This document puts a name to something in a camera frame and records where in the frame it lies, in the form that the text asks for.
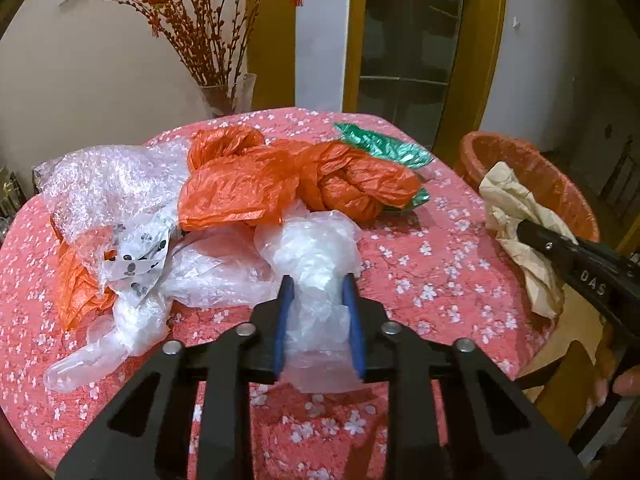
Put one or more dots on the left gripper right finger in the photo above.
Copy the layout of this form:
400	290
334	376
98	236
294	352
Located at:
452	413

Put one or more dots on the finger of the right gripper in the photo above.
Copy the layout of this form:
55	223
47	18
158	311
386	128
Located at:
609	282

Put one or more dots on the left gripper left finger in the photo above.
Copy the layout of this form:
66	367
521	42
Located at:
145	431

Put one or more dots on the small orange plastic bag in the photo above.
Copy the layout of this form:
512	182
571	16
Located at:
77	291

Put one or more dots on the white bag with black dots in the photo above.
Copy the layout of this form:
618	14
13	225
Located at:
141	248

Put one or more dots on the clear plastic bag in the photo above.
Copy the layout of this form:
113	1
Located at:
219	267
317	250

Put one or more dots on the orange plastic bag front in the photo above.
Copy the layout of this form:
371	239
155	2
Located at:
236	176

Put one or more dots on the orange woven trash basket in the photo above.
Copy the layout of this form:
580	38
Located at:
478	153

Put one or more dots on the pink floral tablecloth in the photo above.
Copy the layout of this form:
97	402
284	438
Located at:
437	271

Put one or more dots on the green foil wrapper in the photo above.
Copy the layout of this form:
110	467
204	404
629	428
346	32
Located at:
412	156

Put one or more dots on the orange plastic bag knotted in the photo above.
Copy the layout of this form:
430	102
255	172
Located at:
335	176

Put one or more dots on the wooden framed glass door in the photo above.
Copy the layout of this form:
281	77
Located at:
426	66

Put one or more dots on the glass vase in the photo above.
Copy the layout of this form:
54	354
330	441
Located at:
220	101

